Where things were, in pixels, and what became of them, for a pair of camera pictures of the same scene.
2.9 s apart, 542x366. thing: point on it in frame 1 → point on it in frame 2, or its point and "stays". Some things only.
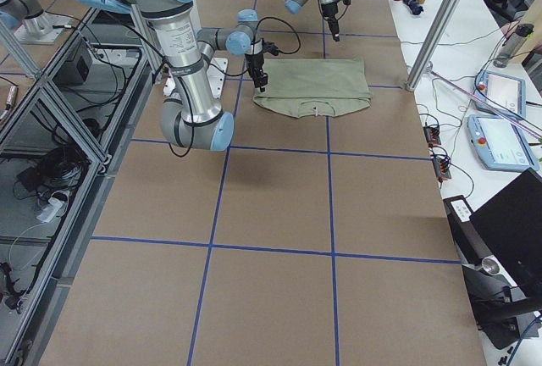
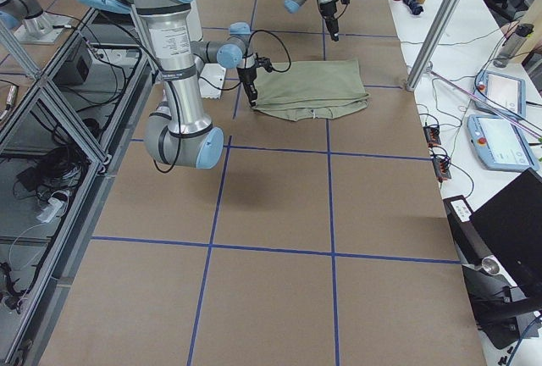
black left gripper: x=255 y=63 → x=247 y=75
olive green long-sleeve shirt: x=315 y=87 stays
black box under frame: x=75 y=69 stays
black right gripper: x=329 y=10 stays
